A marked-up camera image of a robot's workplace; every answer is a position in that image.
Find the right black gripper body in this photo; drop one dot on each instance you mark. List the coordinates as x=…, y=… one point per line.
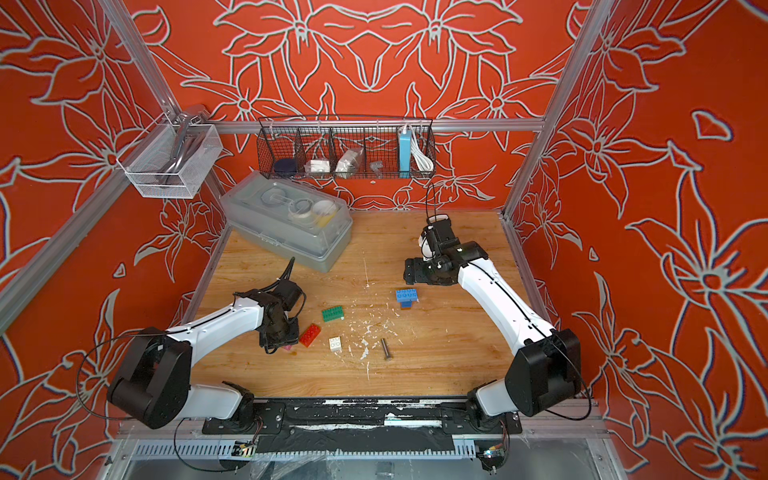
x=427, y=272

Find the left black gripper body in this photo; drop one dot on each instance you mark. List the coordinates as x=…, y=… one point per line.
x=287, y=333

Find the green 2x4 lego brick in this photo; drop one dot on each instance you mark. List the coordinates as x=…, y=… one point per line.
x=332, y=314

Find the light blue 2x4 lego brick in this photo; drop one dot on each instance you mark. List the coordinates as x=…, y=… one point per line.
x=406, y=295

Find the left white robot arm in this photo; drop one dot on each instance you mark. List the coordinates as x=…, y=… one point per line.
x=153, y=382

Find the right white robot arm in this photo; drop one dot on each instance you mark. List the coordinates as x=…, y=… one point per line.
x=546, y=365

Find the red 2x4 lego brick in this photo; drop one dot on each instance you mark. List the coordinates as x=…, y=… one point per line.
x=310, y=335

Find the white 2x2 lego brick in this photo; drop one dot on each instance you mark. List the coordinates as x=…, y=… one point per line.
x=335, y=344

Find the grey lidded plastic box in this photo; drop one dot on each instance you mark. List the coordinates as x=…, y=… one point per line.
x=290, y=220

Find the steel hex bolt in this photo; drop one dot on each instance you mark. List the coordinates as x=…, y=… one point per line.
x=385, y=349

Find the light blue box in basket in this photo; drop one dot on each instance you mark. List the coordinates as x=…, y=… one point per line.
x=404, y=154

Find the clear bag in basket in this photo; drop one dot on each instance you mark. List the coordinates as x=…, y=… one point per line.
x=349, y=163

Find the dark round jar in basket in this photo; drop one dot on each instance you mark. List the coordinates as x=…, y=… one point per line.
x=285, y=167

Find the white packet in basket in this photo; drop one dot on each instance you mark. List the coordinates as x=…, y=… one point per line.
x=318, y=167

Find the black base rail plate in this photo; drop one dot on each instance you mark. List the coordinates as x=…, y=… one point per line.
x=366, y=423

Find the white slotted cable duct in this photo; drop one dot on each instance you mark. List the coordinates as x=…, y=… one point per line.
x=190, y=450

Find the black wire basket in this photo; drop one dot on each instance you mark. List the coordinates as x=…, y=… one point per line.
x=306, y=138

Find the clear plastic wall bin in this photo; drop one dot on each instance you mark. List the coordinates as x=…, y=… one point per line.
x=173, y=161

